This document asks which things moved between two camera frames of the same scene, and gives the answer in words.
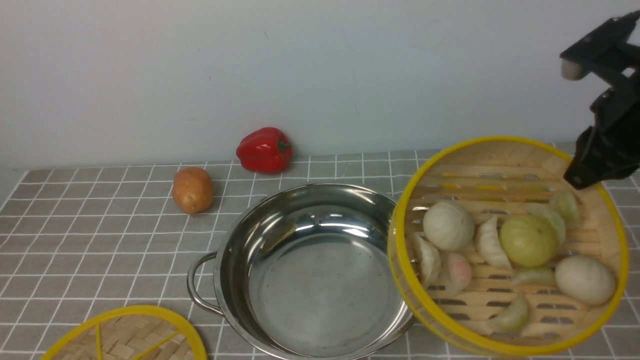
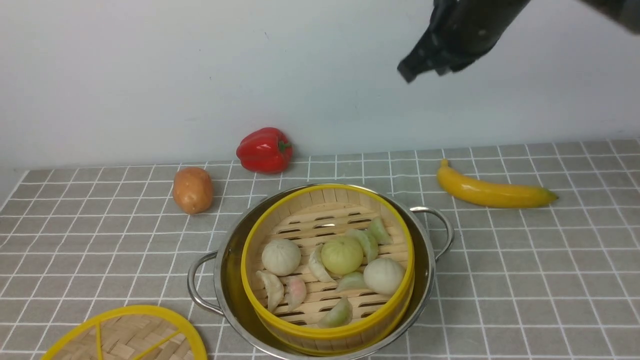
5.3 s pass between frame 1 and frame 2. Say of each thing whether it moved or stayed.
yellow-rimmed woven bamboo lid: stayed
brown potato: stayed
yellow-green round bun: moved
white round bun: moved
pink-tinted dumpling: moved
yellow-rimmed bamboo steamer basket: moved
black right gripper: moved
